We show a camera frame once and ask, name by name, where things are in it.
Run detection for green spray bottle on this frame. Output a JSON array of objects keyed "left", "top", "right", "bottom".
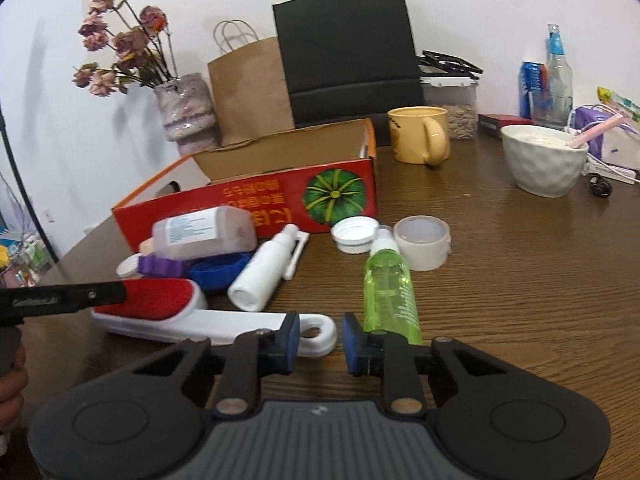
[{"left": 363, "top": 226, "right": 423, "bottom": 346}]

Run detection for blue round lid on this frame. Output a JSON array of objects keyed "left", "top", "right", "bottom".
[{"left": 188, "top": 252, "right": 253, "bottom": 290}]

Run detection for white spray bottle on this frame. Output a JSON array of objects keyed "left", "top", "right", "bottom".
[{"left": 228, "top": 224, "right": 309, "bottom": 312}]

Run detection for red and white lint brush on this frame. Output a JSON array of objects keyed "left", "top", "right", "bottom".
[{"left": 90, "top": 277, "right": 340, "bottom": 359}]

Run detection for white tape roll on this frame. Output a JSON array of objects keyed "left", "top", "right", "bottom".
[{"left": 393, "top": 214, "right": 451, "bottom": 272}]

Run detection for clear bottle with label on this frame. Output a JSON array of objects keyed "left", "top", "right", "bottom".
[{"left": 152, "top": 206, "right": 257, "bottom": 261}]

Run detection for purple gear-shaped cap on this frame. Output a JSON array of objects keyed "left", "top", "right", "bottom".
[{"left": 137, "top": 254, "right": 191, "bottom": 278}]

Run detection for person's left hand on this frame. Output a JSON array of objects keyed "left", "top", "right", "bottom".
[{"left": 0, "top": 344, "right": 29, "bottom": 434}]

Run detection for white round jar lid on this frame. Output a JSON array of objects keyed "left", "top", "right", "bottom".
[{"left": 330, "top": 216, "right": 380, "bottom": 255}]

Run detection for red cardboard pumpkin box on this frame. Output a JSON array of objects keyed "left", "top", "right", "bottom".
[{"left": 112, "top": 119, "right": 378, "bottom": 248}]

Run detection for yellow ceramic mug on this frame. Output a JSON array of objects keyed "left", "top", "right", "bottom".
[{"left": 387, "top": 106, "right": 450, "bottom": 167}]

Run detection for white ceramic bowl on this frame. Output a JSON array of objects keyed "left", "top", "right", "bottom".
[{"left": 501, "top": 125, "right": 588, "bottom": 198}]

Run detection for mottled pink vase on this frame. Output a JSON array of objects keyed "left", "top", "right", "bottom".
[{"left": 153, "top": 73, "right": 221, "bottom": 156}]

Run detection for small red box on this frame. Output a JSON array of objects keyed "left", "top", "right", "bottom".
[{"left": 477, "top": 114, "right": 534, "bottom": 139}]

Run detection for brown paper bag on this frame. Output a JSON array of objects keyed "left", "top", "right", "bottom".
[{"left": 208, "top": 18, "right": 294, "bottom": 146}]

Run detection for clear plastic food container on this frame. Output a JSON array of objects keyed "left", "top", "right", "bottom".
[{"left": 418, "top": 50, "right": 484, "bottom": 140}]

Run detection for dried pink flowers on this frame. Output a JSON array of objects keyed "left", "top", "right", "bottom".
[{"left": 73, "top": 0, "right": 178, "bottom": 98}]

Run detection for black paper bag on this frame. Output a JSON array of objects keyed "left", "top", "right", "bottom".
[{"left": 272, "top": 0, "right": 423, "bottom": 127}]

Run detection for clear glass bottle blue cap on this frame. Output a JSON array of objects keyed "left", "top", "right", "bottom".
[{"left": 530, "top": 24, "right": 574, "bottom": 129}]

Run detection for purple packaged item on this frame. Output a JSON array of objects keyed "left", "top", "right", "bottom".
[{"left": 570, "top": 105, "right": 639, "bottom": 171}]

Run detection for blue soda can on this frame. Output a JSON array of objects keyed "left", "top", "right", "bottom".
[{"left": 518, "top": 61, "right": 549, "bottom": 119}]

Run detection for colourful snack package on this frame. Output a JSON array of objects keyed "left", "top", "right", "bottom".
[{"left": 597, "top": 87, "right": 640, "bottom": 122}]

